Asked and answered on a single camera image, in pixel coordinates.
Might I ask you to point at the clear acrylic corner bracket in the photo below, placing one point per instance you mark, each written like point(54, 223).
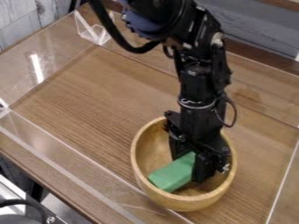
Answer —
point(94, 33)

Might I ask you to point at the green rectangular block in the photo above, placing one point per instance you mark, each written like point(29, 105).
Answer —
point(175, 175)

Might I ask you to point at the black metal mount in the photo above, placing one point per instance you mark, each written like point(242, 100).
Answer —
point(49, 210)

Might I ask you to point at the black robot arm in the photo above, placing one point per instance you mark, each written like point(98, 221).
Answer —
point(190, 34)

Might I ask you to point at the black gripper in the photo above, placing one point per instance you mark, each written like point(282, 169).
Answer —
point(194, 129)

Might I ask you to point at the clear acrylic tray wall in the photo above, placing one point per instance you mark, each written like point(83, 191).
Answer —
point(78, 99)

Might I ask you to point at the brown wooden bowl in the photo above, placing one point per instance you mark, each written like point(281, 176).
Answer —
point(151, 154)

